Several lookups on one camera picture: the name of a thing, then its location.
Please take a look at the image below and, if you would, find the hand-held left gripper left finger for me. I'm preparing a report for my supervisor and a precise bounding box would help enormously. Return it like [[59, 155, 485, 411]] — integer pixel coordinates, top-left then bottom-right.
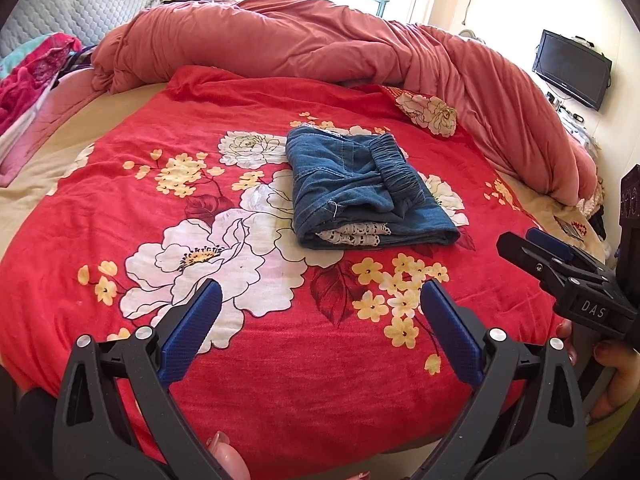
[[52, 277, 223, 480]]

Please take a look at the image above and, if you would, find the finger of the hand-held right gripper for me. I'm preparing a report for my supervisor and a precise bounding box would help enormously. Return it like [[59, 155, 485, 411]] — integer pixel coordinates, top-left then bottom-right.
[[496, 232, 583, 291], [526, 227, 617, 270]]

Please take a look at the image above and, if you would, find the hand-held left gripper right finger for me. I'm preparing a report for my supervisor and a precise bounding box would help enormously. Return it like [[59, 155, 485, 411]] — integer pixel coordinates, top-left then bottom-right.
[[415, 279, 588, 480]]

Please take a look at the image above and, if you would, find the blue denim pants lace trim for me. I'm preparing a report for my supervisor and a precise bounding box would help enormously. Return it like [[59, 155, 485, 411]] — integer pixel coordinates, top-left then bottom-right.
[[285, 125, 462, 252]]

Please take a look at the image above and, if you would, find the person's right forearm green sleeve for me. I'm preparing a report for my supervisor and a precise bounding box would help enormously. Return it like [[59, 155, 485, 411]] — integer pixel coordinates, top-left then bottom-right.
[[585, 404, 640, 472]]

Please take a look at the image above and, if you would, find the person's right hand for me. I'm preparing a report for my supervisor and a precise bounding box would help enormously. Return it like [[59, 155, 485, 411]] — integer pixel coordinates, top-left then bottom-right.
[[555, 322, 640, 425]]

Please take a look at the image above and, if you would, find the person's left hand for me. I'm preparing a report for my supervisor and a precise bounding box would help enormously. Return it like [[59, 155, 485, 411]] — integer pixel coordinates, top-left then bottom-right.
[[206, 430, 252, 480]]

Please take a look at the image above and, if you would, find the small printed packet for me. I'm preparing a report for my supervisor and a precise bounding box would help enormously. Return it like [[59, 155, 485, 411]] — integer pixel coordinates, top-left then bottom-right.
[[554, 215, 589, 239]]

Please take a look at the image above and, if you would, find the red floral blanket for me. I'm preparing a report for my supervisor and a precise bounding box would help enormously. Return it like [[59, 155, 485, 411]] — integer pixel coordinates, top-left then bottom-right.
[[0, 65, 576, 466]]

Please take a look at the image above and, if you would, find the cluttered white shelf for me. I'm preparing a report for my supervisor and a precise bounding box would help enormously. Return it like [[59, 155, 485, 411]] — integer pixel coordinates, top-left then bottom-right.
[[547, 90, 603, 161]]

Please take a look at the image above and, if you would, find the black flat television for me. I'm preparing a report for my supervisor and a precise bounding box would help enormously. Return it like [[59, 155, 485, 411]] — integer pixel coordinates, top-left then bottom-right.
[[531, 30, 613, 112]]

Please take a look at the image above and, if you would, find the pink pillow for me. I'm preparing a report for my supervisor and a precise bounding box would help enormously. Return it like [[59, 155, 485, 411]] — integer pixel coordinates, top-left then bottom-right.
[[0, 72, 108, 186]]

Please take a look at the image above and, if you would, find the pile of pink clothes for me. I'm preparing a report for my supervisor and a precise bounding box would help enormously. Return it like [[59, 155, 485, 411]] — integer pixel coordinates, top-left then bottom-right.
[[0, 32, 96, 136]]

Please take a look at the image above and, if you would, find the pink comforter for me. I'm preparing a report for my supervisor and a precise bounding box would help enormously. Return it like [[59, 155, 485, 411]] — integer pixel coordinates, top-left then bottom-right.
[[92, 0, 601, 206]]

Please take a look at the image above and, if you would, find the grey quilted headboard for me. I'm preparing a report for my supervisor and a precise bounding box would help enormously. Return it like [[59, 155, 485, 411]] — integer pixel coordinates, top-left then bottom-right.
[[0, 0, 168, 61]]

